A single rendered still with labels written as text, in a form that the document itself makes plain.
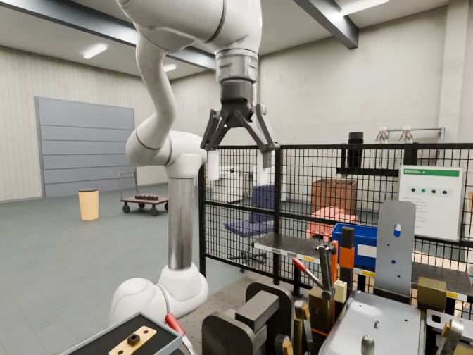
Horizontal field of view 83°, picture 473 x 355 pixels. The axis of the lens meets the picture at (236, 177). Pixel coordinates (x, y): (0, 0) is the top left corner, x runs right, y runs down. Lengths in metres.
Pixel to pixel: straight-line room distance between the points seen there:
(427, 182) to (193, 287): 1.07
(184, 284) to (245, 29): 0.91
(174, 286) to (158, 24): 0.91
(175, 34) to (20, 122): 9.59
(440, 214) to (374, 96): 5.94
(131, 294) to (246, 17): 0.92
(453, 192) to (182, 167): 1.09
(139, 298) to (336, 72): 7.11
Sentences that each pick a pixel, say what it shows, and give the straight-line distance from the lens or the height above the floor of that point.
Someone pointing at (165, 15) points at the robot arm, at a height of 1.74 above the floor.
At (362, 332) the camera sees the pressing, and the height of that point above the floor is 1.00.
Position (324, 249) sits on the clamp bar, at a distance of 0.92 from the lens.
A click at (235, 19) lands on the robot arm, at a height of 1.77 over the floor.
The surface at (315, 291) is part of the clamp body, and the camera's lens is 1.00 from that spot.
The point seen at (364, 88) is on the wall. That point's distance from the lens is 7.30.
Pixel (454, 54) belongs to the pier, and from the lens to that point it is 6.94.
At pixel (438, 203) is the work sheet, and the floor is 1.30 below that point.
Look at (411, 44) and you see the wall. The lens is 7.32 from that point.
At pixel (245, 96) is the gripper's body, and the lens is 0.57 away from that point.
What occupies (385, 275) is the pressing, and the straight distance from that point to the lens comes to 1.21.
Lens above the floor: 1.52
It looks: 6 degrees down
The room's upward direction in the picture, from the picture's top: straight up
